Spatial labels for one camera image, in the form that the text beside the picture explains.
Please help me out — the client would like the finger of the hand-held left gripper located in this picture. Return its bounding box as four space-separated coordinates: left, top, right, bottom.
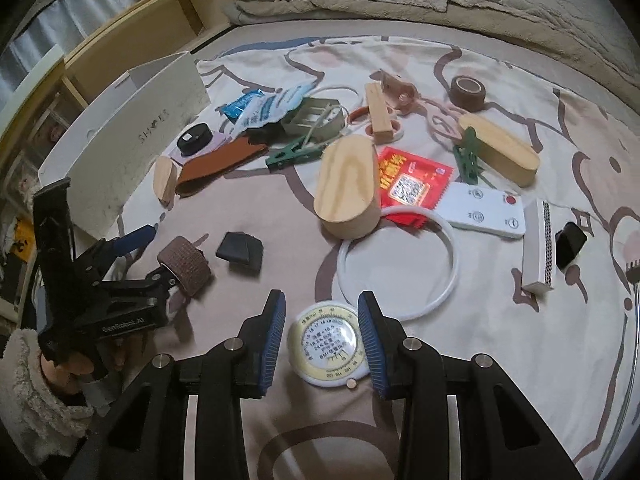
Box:
145 265 178 293
102 224 157 261

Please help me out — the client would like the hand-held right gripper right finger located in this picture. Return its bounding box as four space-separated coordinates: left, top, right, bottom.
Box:
357 291 583 480

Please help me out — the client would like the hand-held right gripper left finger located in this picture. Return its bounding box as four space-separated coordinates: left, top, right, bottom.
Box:
65 289 287 480

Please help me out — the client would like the brown tape roll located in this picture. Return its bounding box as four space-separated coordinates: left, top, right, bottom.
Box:
156 236 211 301
449 76 487 112

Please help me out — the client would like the round yellow white tape measure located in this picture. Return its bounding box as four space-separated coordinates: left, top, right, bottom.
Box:
290 300 372 389

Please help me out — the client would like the large white ring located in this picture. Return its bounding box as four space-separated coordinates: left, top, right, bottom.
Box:
336 206 460 321

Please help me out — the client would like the white storage box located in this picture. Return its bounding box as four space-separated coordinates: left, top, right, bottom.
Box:
37 51 209 241

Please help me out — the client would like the oval wooden box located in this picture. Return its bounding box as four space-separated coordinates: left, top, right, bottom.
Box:
314 135 384 240
457 112 542 189

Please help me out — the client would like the red snack packet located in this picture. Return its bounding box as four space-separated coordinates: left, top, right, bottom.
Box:
377 146 453 229

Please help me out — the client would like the person's left forearm fleece sleeve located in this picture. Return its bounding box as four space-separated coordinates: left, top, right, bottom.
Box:
0 330 96 467

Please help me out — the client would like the person's left hand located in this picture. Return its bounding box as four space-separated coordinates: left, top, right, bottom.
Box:
42 335 145 396

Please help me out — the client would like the yellow box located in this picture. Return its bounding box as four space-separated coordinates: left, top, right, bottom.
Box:
9 217 37 262

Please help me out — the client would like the half oval wooden piece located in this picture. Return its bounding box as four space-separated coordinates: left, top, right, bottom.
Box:
153 156 179 206

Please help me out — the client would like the brown leather case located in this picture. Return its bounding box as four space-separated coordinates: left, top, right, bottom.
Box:
175 136 270 197

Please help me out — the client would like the black round tin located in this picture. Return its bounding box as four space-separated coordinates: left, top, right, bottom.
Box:
177 124 213 156

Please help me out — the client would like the purple notepad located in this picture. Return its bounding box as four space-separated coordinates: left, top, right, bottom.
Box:
170 127 233 164

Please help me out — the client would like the white remote control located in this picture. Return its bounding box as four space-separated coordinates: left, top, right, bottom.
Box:
434 181 527 240

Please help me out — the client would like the green clothes peg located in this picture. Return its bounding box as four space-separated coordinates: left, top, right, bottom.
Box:
265 136 326 171
452 127 484 184

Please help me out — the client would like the white foam board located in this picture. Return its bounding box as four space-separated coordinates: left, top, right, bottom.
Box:
0 45 67 136

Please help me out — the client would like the white rectangular perforated case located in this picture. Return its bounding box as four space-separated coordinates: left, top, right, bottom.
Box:
521 199 555 295

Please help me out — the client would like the white and blue packet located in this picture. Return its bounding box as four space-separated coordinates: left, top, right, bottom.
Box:
232 82 312 138

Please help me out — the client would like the grey green soap dish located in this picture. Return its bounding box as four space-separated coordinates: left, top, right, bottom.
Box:
280 97 344 141

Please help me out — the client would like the small black clip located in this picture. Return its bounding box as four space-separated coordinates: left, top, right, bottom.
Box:
555 221 588 270

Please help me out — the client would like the wooden bedside shelf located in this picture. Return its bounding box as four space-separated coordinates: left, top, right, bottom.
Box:
0 0 242 201

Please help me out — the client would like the wooden block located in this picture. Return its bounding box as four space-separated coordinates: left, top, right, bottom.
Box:
364 82 396 144

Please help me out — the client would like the grey curtain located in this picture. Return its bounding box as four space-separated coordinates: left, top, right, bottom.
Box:
0 0 168 58

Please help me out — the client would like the metal back scratcher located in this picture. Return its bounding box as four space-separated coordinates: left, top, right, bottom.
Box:
590 257 640 461

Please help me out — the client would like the bed with grey sheet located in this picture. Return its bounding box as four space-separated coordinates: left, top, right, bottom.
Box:
190 10 640 121

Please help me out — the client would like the small white ring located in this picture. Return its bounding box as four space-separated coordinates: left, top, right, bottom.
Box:
367 120 406 140

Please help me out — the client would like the thin white ring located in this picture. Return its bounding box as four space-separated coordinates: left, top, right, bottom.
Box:
304 85 362 111

